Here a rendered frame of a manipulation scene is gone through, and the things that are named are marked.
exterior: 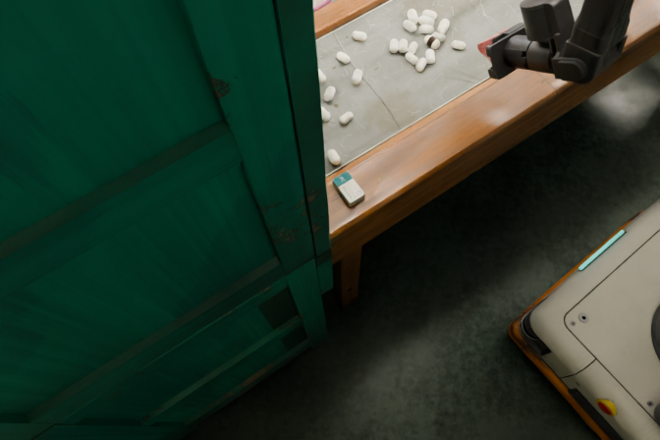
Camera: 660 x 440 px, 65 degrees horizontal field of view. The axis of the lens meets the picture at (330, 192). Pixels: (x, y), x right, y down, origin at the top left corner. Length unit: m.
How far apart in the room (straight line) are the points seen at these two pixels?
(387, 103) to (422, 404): 0.94
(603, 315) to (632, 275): 0.15
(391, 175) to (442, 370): 0.84
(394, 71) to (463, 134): 0.22
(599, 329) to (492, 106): 0.70
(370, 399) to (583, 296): 0.67
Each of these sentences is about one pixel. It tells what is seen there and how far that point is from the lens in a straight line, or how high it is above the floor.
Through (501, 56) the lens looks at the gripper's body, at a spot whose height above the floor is 0.92.
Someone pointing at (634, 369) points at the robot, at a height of 0.28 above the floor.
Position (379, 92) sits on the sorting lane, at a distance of 1.14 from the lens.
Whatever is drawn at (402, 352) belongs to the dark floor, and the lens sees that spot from 1.70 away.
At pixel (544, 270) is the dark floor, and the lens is 1.86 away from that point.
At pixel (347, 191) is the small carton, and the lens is 0.98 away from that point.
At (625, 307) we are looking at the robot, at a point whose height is 0.28.
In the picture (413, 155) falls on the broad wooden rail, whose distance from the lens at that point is 1.04.
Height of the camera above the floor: 1.67
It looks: 66 degrees down
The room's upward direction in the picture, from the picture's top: 3 degrees counter-clockwise
